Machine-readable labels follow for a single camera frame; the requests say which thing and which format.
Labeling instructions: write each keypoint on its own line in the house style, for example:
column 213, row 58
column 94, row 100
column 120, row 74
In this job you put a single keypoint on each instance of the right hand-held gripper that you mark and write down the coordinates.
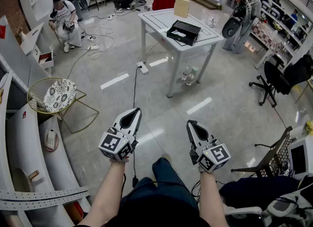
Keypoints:
column 215, row 156

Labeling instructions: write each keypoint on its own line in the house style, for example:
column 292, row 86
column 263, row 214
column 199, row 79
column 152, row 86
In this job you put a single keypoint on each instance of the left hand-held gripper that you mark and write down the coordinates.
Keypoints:
column 110, row 145

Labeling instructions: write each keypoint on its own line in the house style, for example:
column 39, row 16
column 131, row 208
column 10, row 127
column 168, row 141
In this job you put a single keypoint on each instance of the black box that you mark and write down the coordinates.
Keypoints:
column 188, row 37

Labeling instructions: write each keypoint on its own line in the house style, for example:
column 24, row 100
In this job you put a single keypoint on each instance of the person's right forearm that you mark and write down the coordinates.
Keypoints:
column 211, row 196

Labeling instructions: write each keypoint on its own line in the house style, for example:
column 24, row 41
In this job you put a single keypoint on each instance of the person's left forearm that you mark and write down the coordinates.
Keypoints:
column 107, row 191

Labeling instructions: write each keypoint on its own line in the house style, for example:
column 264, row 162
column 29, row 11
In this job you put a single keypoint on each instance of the white cabinet with doors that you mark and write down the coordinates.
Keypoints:
column 46, row 61

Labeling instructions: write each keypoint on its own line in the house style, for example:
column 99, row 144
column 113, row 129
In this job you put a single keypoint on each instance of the beige upright box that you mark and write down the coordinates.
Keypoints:
column 181, row 7

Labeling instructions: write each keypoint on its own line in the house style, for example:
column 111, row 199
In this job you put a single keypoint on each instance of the person's beige shoe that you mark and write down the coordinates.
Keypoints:
column 167, row 157

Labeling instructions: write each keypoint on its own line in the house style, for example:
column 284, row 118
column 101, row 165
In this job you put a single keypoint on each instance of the person's blue jeans legs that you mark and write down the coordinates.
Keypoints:
column 166, row 174

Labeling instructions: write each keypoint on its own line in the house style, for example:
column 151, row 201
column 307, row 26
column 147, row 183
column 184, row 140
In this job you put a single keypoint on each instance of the round clear bottle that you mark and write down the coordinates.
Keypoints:
column 190, row 79

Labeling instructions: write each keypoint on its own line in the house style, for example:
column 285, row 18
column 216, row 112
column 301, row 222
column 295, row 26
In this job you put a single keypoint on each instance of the white power strip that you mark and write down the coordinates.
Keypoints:
column 93, row 47
column 143, row 67
column 91, row 38
column 110, row 16

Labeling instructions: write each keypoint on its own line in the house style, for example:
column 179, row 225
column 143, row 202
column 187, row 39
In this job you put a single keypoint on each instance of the clear plastic bottle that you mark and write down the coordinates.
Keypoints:
column 186, row 73

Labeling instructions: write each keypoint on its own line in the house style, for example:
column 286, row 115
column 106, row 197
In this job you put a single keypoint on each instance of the pale green cup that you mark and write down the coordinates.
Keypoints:
column 194, row 70

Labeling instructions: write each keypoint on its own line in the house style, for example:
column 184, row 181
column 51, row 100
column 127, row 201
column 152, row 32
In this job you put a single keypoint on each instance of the floral chair cushion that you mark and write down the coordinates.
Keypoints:
column 60, row 96

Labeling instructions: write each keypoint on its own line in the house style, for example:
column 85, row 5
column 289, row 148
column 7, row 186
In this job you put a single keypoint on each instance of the white desk telephone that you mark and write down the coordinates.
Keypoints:
column 51, row 140

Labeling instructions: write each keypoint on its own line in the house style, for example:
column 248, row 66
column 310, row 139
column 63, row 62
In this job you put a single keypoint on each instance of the dark jacket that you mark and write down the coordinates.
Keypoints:
column 256, row 189

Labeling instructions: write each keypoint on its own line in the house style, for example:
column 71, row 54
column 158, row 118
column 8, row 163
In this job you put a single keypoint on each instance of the black mesh chair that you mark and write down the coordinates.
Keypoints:
column 281, row 152

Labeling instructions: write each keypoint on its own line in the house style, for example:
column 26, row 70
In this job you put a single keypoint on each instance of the person's black shirt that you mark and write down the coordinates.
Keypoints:
column 159, row 213

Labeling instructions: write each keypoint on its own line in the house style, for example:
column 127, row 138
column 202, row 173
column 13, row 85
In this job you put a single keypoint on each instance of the white microwave oven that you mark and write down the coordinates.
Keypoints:
column 299, row 155

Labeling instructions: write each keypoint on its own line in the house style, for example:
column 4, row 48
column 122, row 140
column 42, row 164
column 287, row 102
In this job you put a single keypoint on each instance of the black office chair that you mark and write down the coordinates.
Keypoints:
column 288, row 76

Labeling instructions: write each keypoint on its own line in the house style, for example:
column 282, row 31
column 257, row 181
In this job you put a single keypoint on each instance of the yellow flowers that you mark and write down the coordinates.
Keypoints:
column 309, row 127

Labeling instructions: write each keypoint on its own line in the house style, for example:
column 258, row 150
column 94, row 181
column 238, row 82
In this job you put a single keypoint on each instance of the white table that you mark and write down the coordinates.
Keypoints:
column 159, row 18

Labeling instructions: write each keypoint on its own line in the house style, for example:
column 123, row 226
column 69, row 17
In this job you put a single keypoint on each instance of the grey white backpack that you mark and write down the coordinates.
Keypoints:
column 283, row 209

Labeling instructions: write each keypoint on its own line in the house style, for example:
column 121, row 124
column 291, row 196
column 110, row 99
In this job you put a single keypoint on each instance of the black round bag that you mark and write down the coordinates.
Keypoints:
column 231, row 28

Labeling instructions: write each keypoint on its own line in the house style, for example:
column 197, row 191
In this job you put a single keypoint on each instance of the checkered cloth table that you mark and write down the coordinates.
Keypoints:
column 266, row 37

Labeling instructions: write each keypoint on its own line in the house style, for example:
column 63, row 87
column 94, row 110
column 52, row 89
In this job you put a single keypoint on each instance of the red draped table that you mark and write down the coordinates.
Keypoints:
column 161, row 1

